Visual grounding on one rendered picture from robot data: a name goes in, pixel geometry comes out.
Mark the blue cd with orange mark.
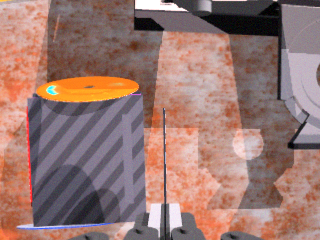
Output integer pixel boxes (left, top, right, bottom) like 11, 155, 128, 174
17, 223, 113, 229

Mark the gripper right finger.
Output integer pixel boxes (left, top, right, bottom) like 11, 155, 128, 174
166, 203, 265, 240

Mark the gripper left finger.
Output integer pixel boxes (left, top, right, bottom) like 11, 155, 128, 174
68, 203, 165, 240

